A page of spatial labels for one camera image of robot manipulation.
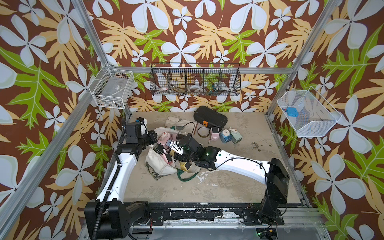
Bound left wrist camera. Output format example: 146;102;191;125
125;117;148;144

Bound cream tote bag green handles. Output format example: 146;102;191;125
145;127;202;182

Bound white wire basket left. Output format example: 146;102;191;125
90;64;135;110

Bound black wire basket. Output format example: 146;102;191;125
149;63;242;96

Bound brown tape roll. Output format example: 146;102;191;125
197;126;211;138

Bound green pencil sharpener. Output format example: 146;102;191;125
229;128;243;144

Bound cream work glove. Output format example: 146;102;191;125
165;116;196;134

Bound blue object in basket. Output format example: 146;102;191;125
285;107;299;118

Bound black hard case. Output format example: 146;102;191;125
194;106;228;131

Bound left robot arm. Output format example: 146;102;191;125
84;130;157;240

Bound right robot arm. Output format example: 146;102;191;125
169;134;290;222

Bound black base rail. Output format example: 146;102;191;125
134;203;287;227

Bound white tape roll in basket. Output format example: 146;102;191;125
188;85;202;93

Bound blue pencil sharpener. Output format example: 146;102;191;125
220;129;232;144

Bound large pink pencil sharpener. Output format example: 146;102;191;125
157;132;172;147

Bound white wire basket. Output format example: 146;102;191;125
278;87;342;138
90;64;135;110

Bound white wire basket right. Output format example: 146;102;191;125
278;87;342;138

